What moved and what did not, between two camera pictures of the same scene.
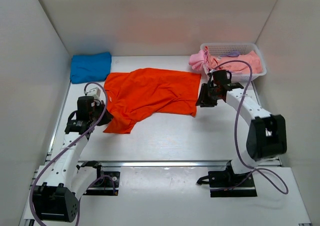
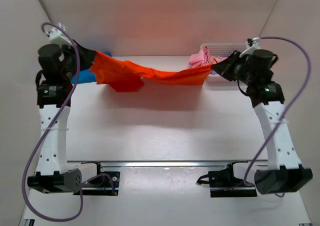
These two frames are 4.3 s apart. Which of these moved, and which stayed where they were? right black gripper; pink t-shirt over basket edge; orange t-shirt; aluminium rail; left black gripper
Moved: orange t-shirt; left black gripper; right black gripper
Stayed: pink t-shirt over basket edge; aluminium rail
